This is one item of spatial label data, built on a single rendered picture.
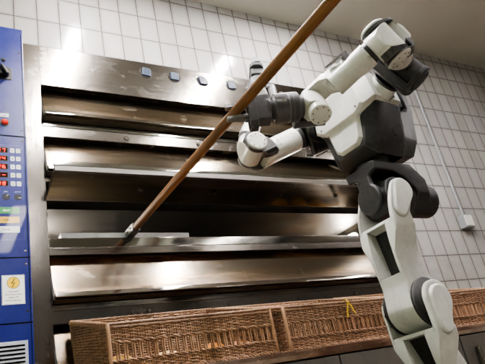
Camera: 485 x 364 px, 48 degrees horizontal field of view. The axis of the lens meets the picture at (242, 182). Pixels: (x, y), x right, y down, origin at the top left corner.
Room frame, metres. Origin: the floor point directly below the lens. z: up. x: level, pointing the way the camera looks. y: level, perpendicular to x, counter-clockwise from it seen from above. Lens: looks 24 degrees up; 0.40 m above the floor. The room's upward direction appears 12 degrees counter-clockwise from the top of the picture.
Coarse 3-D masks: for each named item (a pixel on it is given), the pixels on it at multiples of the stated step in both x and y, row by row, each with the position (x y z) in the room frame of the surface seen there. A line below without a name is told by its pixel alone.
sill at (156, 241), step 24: (48, 240) 1.91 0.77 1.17; (72, 240) 1.96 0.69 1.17; (96, 240) 2.01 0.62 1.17; (120, 240) 2.06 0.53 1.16; (144, 240) 2.12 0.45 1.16; (168, 240) 2.18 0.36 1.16; (192, 240) 2.24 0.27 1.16; (216, 240) 2.30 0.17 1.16; (240, 240) 2.37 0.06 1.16; (264, 240) 2.45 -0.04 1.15; (288, 240) 2.52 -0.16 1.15; (312, 240) 2.60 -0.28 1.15; (336, 240) 2.69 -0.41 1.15; (360, 240) 2.78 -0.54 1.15
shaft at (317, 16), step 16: (336, 0) 0.94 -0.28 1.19; (320, 16) 0.98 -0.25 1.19; (304, 32) 1.03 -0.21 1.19; (288, 48) 1.08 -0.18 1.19; (272, 64) 1.14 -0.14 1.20; (256, 80) 1.20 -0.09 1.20; (240, 112) 1.31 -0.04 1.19; (224, 128) 1.38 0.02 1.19; (208, 144) 1.46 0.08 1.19; (192, 160) 1.55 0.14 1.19; (176, 176) 1.65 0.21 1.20; (160, 192) 1.77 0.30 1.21
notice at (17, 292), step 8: (8, 280) 1.80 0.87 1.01; (16, 280) 1.81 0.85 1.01; (24, 280) 1.83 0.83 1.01; (8, 288) 1.80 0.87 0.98; (16, 288) 1.81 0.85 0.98; (24, 288) 1.83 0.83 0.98; (8, 296) 1.80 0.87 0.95; (16, 296) 1.81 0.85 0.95; (24, 296) 1.83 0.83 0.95; (8, 304) 1.80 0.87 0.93
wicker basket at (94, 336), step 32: (96, 320) 1.96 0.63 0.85; (128, 320) 2.02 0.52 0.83; (160, 320) 1.61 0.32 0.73; (192, 320) 1.66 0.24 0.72; (224, 320) 1.72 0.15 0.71; (256, 320) 1.79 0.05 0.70; (96, 352) 1.64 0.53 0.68; (128, 352) 1.98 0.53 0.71; (192, 352) 1.65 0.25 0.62; (224, 352) 1.71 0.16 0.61; (256, 352) 1.77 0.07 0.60
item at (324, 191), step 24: (72, 168) 1.83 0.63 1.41; (96, 168) 1.88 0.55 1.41; (48, 192) 1.91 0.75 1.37; (72, 192) 1.95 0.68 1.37; (96, 192) 2.00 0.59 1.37; (120, 192) 2.05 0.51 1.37; (144, 192) 2.10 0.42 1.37; (192, 192) 2.22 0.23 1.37; (240, 192) 2.34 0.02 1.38; (264, 192) 2.41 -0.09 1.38; (288, 192) 2.47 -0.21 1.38; (312, 192) 2.55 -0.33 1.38; (336, 192) 2.62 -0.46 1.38
